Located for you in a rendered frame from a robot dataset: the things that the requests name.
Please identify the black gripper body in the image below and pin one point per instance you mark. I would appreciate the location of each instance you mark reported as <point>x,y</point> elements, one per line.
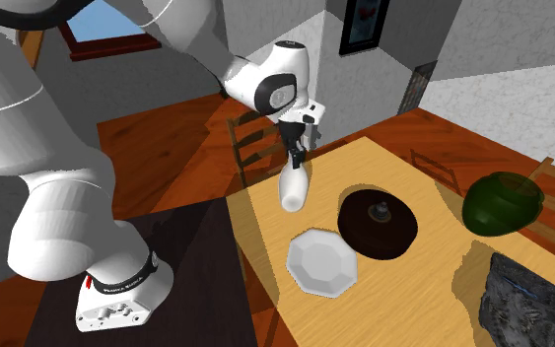
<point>290,131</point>

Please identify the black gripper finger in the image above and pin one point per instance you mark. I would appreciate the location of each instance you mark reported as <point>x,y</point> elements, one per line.
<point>297,157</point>

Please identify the white bottle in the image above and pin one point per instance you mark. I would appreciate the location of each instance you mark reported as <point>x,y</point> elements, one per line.
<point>294,184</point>

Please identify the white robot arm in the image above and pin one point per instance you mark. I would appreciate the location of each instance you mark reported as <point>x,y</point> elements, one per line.
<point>65,192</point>

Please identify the wooden ladder-back chair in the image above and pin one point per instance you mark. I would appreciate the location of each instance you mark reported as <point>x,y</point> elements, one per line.
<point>253,144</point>

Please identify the dark brown round lid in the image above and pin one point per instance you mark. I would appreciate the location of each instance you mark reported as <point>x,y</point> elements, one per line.
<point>377,224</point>

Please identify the white octagonal plate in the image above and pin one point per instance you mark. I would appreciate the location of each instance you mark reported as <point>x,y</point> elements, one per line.
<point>322,262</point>

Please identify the dark robot stand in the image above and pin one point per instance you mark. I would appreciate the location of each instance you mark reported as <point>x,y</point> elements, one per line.
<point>200,283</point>

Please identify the wooden dining table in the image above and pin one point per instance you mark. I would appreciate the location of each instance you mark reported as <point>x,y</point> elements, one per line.
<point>402,307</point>

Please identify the red framed window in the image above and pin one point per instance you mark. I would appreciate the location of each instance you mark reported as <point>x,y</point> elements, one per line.
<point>109,33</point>

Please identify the green round pot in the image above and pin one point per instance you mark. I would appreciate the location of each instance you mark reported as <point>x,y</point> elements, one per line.
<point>500,204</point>

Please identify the dark grey crumpled bag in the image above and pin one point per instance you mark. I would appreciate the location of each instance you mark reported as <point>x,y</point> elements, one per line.
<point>527,307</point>

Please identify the dark framed wall picture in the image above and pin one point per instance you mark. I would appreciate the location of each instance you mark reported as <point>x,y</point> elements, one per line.
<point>363,24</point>

